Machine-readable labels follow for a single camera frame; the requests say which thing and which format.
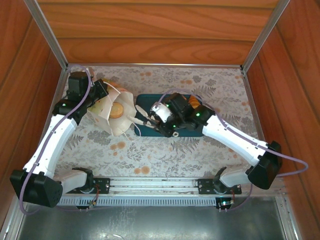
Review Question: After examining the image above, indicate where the circuit board with green light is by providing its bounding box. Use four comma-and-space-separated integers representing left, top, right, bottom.
216, 196, 236, 210

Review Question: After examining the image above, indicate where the white slotted cable duct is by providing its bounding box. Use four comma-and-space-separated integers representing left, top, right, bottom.
58, 196, 218, 207

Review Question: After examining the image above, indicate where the teal plastic tray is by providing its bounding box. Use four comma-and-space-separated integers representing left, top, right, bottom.
133, 93, 205, 138

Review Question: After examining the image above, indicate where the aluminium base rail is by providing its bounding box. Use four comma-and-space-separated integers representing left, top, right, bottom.
16, 175, 286, 198

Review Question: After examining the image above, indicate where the aluminium floor rail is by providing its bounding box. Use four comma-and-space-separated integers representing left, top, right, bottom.
274, 196, 302, 240
0, 199, 26, 240

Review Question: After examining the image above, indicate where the aluminium frame post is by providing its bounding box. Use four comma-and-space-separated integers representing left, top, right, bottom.
241, 0, 292, 73
23, 0, 70, 71

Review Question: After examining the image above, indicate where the long aluminium edge strip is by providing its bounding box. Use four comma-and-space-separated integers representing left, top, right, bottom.
67, 62, 243, 70

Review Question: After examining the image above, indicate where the round fake bread bun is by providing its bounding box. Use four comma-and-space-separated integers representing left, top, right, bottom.
109, 102, 125, 120

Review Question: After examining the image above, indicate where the illustrated white paper bag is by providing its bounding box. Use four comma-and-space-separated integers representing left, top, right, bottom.
87, 78, 141, 143

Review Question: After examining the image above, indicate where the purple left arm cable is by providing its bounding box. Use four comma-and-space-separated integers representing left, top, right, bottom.
18, 64, 92, 216

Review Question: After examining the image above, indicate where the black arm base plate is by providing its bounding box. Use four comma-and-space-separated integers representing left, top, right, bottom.
91, 177, 111, 195
197, 177, 243, 196

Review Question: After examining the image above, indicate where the grey metal sheet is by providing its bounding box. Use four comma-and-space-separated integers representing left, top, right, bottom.
17, 196, 288, 240

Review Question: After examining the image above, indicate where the small wired circuit board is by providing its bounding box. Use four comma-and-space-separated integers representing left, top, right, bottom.
87, 193, 101, 208

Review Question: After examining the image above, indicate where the golden fake croissant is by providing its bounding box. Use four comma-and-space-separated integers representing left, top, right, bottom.
188, 95, 203, 110

